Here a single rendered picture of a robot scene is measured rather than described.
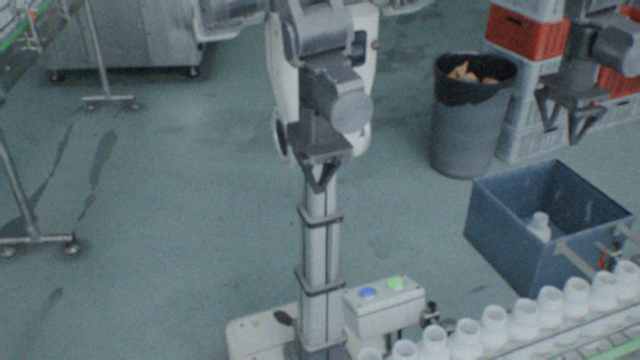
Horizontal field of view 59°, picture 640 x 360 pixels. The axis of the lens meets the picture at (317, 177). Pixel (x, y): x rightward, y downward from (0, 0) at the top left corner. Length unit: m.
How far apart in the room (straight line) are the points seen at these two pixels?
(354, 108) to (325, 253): 0.97
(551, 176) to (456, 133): 1.35
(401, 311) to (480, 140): 2.24
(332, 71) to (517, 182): 1.23
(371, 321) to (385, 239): 1.85
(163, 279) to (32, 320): 0.57
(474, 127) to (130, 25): 2.59
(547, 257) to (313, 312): 0.68
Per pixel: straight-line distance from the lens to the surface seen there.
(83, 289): 2.85
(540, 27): 3.26
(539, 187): 1.93
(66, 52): 4.69
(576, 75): 1.00
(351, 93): 0.67
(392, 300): 1.08
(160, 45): 4.49
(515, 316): 1.06
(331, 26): 0.71
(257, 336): 2.14
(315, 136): 0.77
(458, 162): 3.32
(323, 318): 1.78
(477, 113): 3.14
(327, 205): 1.51
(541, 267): 1.61
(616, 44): 0.95
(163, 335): 2.55
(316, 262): 1.62
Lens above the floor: 1.90
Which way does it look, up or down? 35 degrees down
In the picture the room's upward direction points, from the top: straight up
